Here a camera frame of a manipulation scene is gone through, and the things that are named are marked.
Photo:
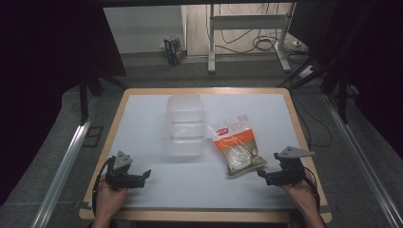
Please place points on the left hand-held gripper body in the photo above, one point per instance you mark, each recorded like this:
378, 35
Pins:
118, 177

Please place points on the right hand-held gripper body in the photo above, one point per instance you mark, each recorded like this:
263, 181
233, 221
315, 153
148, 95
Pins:
290, 167

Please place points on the orange and clear snack bag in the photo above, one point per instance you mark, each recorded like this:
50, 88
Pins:
236, 145

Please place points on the clear plastic container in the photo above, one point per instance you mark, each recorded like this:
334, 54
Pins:
185, 126

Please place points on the person's left hand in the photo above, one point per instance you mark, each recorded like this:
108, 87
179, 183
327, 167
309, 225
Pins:
109, 199

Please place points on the person's right hand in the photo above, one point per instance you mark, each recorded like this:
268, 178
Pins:
301, 196

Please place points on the white table with wooden edge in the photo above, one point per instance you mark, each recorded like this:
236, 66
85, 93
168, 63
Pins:
152, 196

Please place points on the black floor grate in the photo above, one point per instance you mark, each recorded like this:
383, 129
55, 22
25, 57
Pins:
92, 136

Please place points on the black stand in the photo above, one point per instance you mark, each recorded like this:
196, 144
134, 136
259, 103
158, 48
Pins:
85, 95
335, 82

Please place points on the white power strip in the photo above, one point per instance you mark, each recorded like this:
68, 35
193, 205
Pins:
306, 71

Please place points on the dark printed box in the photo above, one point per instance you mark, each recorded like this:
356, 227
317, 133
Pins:
173, 50

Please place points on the aluminium rail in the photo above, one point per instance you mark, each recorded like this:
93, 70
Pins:
364, 164
61, 171

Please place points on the white metal desk frame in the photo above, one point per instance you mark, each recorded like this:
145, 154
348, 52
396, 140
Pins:
247, 22

